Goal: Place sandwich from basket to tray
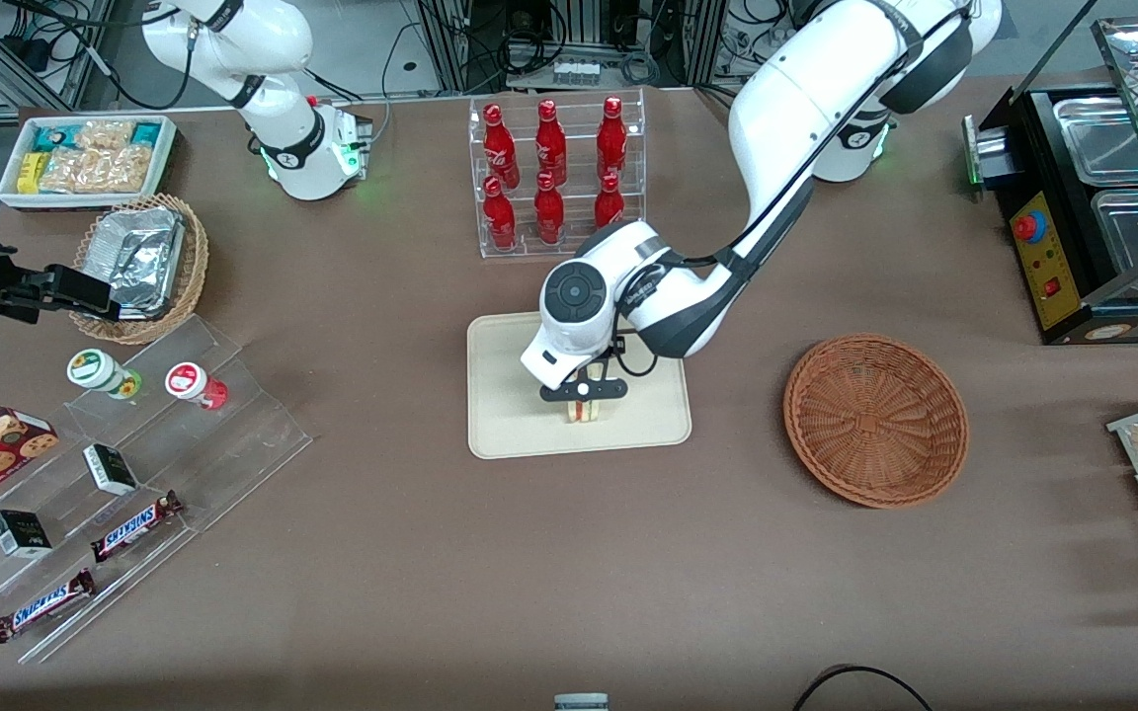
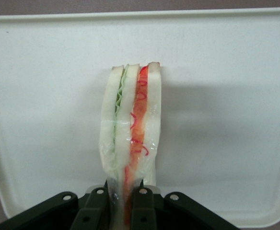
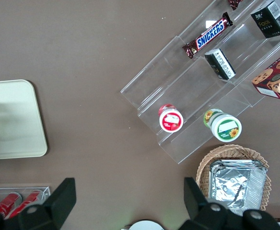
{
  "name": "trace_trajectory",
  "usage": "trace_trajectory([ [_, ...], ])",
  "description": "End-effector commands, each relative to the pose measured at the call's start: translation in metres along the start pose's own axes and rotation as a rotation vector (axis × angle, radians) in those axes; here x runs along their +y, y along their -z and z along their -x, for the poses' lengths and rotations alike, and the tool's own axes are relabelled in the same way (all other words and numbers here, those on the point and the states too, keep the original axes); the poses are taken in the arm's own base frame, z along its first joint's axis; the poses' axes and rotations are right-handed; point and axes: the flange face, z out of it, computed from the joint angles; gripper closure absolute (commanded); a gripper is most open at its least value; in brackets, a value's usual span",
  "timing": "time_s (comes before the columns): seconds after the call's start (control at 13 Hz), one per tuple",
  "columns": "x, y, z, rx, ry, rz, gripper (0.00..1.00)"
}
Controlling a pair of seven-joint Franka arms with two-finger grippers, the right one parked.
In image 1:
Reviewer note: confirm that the light wicker basket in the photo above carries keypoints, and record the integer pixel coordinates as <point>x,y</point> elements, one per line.
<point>196,267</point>

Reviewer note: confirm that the clear acrylic bottle rack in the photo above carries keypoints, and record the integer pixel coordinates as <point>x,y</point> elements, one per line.
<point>574,109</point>

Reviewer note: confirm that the white power strip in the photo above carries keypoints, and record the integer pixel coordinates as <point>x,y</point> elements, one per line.
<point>577,73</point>

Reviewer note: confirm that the silver foil containers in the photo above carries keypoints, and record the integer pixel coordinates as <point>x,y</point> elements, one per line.
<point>139,257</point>

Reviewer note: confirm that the green lidded cup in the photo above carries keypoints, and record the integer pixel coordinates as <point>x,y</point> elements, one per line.
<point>93,368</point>

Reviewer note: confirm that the snickers bar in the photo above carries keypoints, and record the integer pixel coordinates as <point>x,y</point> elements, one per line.
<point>134,526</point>
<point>40,605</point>

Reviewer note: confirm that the small teal snack packet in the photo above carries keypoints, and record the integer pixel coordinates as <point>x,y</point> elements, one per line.
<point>146,133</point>

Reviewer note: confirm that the red lidded cup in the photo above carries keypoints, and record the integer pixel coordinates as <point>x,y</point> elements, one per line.
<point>189,380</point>

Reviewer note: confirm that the yellow snack packet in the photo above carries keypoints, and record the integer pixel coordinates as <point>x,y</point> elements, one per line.
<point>31,173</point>

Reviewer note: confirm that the red cola bottle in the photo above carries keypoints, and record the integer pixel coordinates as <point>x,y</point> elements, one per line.
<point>499,217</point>
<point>549,212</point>
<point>611,138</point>
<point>609,202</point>
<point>500,148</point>
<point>550,143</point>

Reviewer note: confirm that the black food warmer machine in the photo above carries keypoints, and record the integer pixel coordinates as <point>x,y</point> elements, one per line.
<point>1073,296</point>

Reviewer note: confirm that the large clear cracker bag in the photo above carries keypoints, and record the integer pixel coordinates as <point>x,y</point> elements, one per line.
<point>95,170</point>

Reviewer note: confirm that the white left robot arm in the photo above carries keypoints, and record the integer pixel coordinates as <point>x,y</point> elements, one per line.
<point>806,89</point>

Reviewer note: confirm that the brown round wicker basket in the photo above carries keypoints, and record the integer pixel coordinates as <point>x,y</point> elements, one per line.
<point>875,425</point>

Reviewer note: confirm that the white snack bin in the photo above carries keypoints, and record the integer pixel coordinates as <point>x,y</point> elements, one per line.
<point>6,193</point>

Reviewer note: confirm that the grey box with green light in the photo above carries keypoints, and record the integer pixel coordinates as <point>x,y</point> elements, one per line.
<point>989,158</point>

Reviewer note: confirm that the clear acrylic stepped shelf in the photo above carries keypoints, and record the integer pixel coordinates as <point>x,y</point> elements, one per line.
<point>233,434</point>

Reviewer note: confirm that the small grey white object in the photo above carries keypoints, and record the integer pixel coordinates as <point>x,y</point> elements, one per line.
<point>581,702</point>

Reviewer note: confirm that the red emergency button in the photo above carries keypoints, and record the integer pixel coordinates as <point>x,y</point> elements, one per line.
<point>1028,227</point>

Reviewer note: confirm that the beige rectangular tray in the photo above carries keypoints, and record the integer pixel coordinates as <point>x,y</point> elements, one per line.
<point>510,415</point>

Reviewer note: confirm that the aluminium frame rack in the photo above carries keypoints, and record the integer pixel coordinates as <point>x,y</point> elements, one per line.
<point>697,44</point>

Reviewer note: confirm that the small black box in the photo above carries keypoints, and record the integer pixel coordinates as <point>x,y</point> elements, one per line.
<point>21,533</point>
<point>110,469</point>

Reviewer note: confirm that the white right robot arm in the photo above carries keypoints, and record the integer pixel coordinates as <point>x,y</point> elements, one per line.
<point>263,49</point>

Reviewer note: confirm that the triangular sandwich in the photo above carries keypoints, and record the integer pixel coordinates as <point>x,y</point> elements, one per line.
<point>587,412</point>

